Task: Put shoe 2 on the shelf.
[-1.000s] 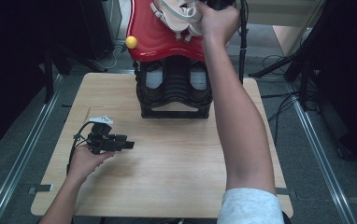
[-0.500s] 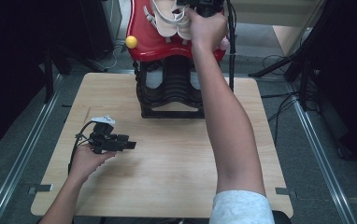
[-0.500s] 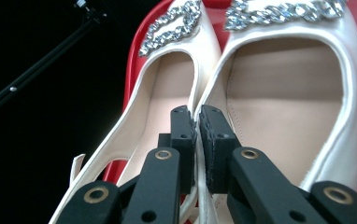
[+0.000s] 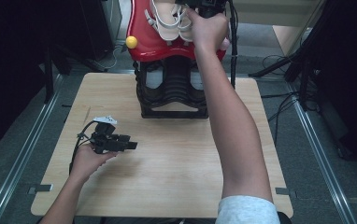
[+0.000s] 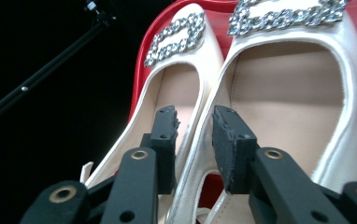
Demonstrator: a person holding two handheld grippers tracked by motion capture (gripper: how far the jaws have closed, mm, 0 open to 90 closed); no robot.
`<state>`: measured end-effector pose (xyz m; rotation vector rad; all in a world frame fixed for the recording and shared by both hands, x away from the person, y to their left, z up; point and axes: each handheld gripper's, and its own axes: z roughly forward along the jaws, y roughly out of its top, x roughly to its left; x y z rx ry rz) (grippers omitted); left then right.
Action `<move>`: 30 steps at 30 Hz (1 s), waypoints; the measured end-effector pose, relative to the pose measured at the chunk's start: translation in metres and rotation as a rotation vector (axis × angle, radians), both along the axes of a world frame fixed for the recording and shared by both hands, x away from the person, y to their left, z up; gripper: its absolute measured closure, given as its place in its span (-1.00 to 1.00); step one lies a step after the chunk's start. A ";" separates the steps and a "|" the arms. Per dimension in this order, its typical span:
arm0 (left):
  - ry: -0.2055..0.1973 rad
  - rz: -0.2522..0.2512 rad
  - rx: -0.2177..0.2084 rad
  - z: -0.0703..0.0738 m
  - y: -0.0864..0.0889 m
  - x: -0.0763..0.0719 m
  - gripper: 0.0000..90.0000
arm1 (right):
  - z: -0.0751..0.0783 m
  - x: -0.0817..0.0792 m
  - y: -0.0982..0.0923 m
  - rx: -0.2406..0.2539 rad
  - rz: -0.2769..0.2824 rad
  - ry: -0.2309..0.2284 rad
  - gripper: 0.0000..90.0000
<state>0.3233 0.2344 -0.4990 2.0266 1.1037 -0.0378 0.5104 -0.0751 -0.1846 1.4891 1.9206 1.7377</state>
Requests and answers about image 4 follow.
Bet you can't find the black metal stand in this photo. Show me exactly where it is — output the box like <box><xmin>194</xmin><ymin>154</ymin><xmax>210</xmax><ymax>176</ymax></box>
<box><xmin>41</xmin><ymin>46</ymin><xmax>106</xmax><ymax>105</ymax></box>

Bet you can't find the black floor cable bundle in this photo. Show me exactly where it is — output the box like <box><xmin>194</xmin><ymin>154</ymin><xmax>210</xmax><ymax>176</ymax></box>
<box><xmin>260</xmin><ymin>91</ymin><xmax>320</xmax><ymax>147</ymax></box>

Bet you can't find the person's light grey shirt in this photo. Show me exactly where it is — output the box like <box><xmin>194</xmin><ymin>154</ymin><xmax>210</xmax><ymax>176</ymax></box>
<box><xmin>215</xmin><ymin>194</ymin><xmax>281</xmax><ymax>224</ymax></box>

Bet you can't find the right hand-held gripper cable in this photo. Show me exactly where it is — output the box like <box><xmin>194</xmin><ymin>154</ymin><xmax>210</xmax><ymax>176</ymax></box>
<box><xmin>227</xmin><ymin>0</ymin><xmax>240</xmax><ymax>90</ymax></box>

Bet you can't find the black curtain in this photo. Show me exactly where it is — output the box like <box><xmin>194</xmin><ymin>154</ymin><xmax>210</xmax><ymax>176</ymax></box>
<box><xmin>0</xmin><ymin>0</ymin><xmax>114</xmax><ymax>155</ymax></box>
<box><xmin>304</xmin><ymin>0</ymin><xmax>357</xmax><ymax>171</ymax></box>

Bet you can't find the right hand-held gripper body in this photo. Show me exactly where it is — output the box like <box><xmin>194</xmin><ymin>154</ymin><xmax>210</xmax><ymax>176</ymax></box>
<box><xmin>175</xmin><ymin>0</ymin><xmax>231</xmax><ymax>19</ymax></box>

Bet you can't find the white jewelled slingback shoe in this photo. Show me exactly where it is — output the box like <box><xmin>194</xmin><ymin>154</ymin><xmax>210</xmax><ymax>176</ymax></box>
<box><xmin>173</xmin><ymin>3</ymin><xmax>197</xmax><ymax>44</ymax></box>
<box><xmin>144</xmin><ymin>0</ymin><xmax>184</xmax><ymax>43</ymax></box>

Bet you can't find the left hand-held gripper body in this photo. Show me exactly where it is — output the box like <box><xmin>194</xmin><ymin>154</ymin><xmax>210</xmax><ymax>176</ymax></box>
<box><xmin>91</xmin><ymin>115</ymin><xmax>126</xmax><ymax>155</ymax></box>

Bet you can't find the person's right hand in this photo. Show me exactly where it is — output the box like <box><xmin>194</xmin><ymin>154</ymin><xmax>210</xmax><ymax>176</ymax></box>
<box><xmin>185</xmin><ymin>8</ymin><xmax>230</xmax><ymax>54</ymax></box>

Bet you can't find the black leather shoe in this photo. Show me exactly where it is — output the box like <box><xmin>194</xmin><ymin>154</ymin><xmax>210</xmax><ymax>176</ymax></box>
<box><xmin>187</xmin><ymin>60</ymin><xmax>207</xmax><ymax>101</ymax></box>
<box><xmin>139</xmin><ymin>60</ymin><xmax>168</xmax><ymax>101</ymax></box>

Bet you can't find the light wooden board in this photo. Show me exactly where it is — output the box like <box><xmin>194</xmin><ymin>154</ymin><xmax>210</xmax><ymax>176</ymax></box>
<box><xmin>272</xmin><ymin>24</ymin><xmax>312</xmax><ymax>58</ymax></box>

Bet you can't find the grey table bracket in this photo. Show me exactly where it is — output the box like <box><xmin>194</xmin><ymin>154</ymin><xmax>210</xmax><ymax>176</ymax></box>
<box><xmin>275</xmin><ymin>187</ymin><xmax>298</xmax><ymax>198</ymax></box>
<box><xmin>27</xmin><ymin>183</ymin><xmax>54</xmax><ymax>196</ymax></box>

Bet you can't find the hand-held gripper cable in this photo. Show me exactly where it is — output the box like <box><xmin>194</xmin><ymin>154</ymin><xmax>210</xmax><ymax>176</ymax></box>
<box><xmin>227</xmin><ymin>0</ymin><xmax>240</xmax><ymax>90</ymax></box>
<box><xmin>68</xmin><ymin>120</ymin><xmax>100</xmax><ymax>171</ymax></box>

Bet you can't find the person's left hand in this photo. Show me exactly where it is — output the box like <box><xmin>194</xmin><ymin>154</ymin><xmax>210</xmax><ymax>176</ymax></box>
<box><xmin>69</xmin><ymin>144</ymin><xmax>119</xmax><ymax>185</ymax></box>

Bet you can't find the left hand-held gripper cable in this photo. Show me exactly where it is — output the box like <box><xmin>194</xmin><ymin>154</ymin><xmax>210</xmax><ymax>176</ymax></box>
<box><xmin>68</xmin><ymin>120</ymin><xmax>100</xmax><ymax>171</ymax></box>

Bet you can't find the black tripod stand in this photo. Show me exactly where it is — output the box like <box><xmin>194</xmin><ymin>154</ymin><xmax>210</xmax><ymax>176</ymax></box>
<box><xmin>248</xmin><ymin>43</ymin><xmax>324</xmax><ymax>111</ymax></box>

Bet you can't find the white floor cable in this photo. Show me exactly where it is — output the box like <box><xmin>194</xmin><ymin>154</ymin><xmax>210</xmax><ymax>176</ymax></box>
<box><xmin>93</xmin><ymin>46</ymin><xmax>128</xmax><ymax>72</ymax></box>

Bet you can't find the metal floor rail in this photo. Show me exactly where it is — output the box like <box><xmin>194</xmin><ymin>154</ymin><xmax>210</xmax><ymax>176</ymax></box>
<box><xmin>292</xmin><ymin>92</ymin><xmax>357</xmax><ymax>224</ymax></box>
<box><xmin>0</xmin><ymin>74</ymin><xmax>64</xmax><ymax>224</ymax></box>

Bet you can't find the red and black shoe rack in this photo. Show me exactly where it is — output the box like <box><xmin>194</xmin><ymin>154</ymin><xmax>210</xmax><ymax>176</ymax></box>
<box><xmin>125</xmin><ymin>0</ymin><xmax>231</xmax><ymax>119</ymax></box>

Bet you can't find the black floor cable loop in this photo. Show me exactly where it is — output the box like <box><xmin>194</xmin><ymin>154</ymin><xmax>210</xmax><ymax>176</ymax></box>
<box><xmin>262</xmin><ymin>54</ymin><xmax>296</xmax><ymax>77</ymax></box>

